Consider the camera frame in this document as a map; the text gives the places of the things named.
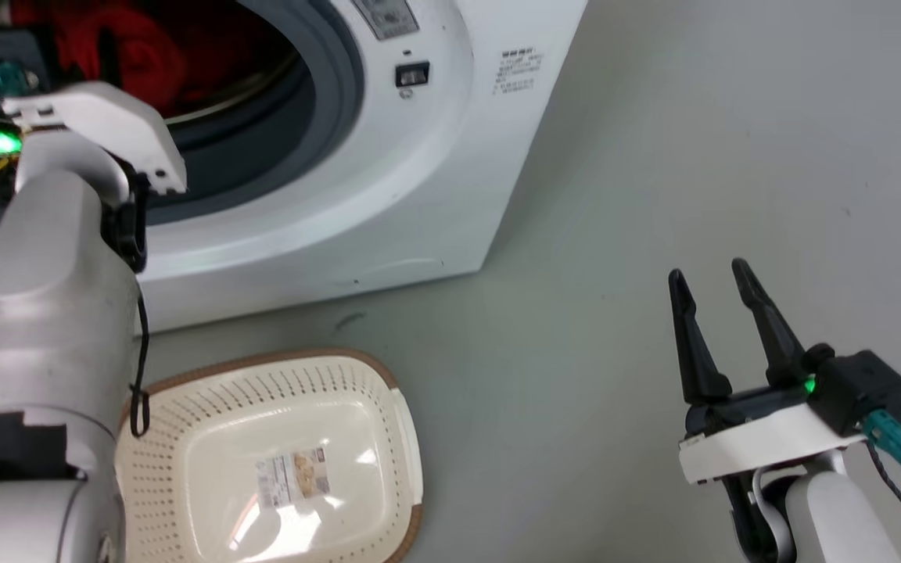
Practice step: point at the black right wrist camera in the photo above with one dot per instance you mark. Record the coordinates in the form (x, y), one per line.
(857, 387)

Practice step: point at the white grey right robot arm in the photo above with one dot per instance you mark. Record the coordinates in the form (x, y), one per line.
(834, 516)

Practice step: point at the white front-load washing machine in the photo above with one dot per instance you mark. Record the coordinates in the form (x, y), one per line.
(419, 195)

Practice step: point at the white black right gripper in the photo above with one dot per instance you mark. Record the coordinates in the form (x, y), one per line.
(755, 442)

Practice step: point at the grey warning label sticker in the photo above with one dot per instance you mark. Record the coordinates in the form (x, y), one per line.
(384, 17)

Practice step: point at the paper basket label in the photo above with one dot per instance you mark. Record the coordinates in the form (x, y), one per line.
(294, 477)

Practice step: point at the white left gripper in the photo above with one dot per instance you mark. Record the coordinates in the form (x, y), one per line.
(114, 125)

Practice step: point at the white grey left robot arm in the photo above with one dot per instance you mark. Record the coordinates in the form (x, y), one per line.
(44, 297)

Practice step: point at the teal left camera connector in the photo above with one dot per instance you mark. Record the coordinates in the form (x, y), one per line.
(8, 78)

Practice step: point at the red garment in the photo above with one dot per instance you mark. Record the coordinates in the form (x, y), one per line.
(145, 62)

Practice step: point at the cream brown-rimmed laundry basket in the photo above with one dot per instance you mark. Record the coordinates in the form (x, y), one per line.
(208, 469)

